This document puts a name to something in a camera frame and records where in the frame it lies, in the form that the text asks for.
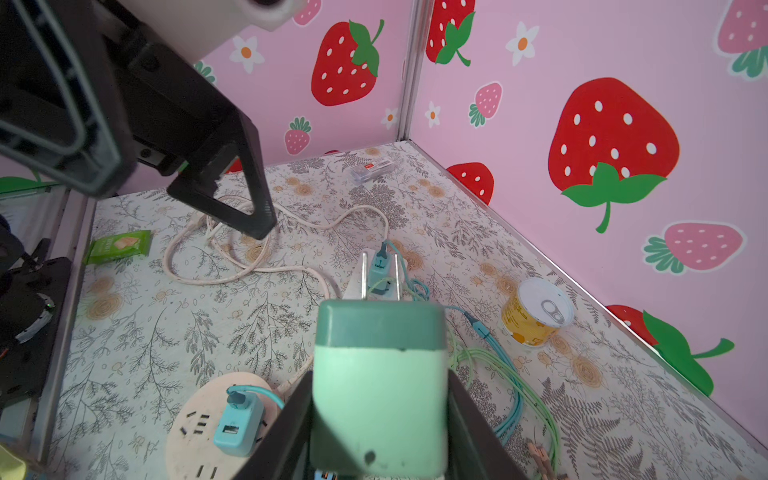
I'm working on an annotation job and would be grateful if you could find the light green charging cable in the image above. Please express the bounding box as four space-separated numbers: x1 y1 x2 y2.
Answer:
446 335 562 475

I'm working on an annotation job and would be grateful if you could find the small clear red-capped item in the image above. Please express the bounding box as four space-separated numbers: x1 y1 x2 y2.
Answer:
350 159 396 185

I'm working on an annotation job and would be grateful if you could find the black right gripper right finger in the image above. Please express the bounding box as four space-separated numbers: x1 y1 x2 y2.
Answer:
446 371 527 480

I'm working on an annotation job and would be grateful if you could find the silver aluminium corner post left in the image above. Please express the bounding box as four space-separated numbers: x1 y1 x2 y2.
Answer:
396 0 434 141

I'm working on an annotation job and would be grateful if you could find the teal charging cable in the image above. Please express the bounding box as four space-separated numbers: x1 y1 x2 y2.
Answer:
383 239 526 445
226 383 286 412

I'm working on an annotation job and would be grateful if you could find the yellow labelled food can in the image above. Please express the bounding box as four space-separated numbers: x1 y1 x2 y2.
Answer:
502 278 575 348

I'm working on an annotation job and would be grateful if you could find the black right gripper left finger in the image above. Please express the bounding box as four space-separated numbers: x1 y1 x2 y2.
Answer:
233 372 315 480

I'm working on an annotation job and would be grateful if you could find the white multicolour power strip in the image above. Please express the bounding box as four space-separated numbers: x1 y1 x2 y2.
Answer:
342 249 374 300

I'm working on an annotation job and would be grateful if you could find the teal charger plug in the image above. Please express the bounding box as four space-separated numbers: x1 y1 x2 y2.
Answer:
367 242 395 296
213 385 265 457

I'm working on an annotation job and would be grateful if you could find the beige power strip cord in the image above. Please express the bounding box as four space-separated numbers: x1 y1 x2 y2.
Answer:
161 194 391 301

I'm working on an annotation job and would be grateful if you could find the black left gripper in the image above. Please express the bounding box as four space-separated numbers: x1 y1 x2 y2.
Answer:
0 0 278 241

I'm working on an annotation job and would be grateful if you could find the round pink power socket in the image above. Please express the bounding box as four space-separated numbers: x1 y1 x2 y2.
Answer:
165 372 285 479

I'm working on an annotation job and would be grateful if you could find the green snack packet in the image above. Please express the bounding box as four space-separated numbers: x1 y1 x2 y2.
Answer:
85 230 152 265

